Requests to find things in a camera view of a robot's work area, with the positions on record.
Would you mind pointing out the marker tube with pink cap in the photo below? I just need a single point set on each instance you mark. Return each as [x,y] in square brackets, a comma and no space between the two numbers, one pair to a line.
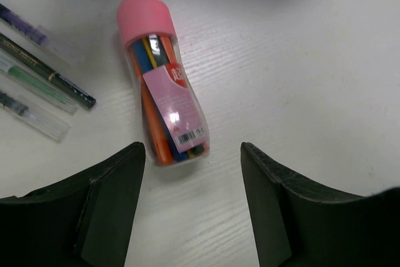
[173,121]

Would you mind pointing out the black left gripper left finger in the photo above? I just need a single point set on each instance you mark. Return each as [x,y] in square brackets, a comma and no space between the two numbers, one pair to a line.
[83,220]

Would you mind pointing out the black gold pen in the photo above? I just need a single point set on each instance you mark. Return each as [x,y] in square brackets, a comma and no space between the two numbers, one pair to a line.
[47,73]

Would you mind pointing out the black gel pen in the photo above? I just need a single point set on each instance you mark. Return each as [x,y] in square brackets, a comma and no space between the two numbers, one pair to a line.
[35,116]

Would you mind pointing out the green gel pen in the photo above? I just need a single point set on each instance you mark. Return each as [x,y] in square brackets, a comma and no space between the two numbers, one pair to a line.
[14,71]

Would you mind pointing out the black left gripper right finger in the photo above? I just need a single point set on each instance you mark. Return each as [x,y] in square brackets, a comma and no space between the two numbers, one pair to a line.
[297,221]

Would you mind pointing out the purple gel pen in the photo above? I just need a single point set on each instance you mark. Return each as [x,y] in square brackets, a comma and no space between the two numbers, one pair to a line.
[36,34]

